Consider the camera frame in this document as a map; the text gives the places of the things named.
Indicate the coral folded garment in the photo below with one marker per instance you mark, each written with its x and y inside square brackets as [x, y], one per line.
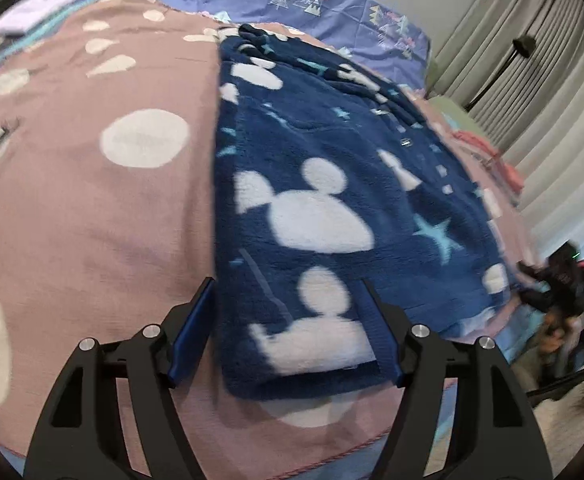
[501, 165]

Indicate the lilac folded cloth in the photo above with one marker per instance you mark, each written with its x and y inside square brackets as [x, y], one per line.
[27, 12]

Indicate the green pillow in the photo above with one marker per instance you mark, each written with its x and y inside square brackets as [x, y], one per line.
[449, 110]

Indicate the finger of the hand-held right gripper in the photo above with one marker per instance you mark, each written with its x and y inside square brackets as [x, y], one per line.
[532, 299]

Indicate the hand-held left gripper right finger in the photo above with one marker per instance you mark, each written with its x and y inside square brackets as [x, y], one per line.
[379, 330]

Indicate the black floor lamp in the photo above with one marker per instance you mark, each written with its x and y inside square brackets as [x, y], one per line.
[524, 46]

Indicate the navy fleece garment white print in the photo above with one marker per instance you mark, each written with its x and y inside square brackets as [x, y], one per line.
[351, 150]

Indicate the pink blanket with white dots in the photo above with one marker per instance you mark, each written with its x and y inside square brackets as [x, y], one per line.
[72, 220]

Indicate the grey curtain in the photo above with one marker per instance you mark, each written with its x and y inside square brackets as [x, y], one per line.
[546, 110]

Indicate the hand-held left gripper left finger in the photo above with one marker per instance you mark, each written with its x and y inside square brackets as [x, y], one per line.
[192, 340]

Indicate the light blue bedsheet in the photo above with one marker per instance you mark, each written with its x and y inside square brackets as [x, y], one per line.
[525, 327]

